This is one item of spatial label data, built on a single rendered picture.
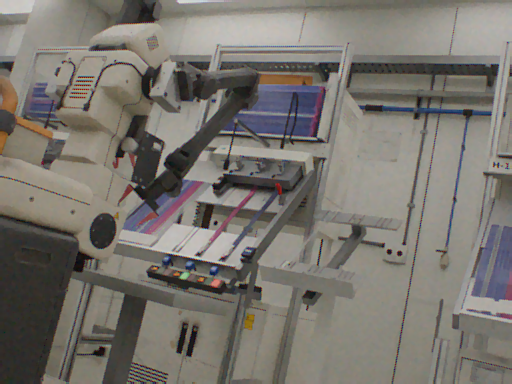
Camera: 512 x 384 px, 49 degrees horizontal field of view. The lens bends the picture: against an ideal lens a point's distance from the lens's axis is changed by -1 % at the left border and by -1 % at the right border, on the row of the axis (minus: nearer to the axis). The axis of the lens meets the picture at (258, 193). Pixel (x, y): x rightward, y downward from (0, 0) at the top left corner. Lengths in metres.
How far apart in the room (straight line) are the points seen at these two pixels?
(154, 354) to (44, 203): 1.45
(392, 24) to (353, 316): 2.18
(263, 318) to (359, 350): 1.65
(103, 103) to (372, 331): 2.72
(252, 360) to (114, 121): 1.17
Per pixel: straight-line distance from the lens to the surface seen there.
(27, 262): 1.31
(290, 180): 2.45
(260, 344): 2.37
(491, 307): 1.88
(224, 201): 2.50
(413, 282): 3.88
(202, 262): 2.16
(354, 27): 4.63
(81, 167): 1.70
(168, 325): 2.60
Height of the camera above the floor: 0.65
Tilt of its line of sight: 10 degrees up
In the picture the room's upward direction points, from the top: 13 degrees clockwise
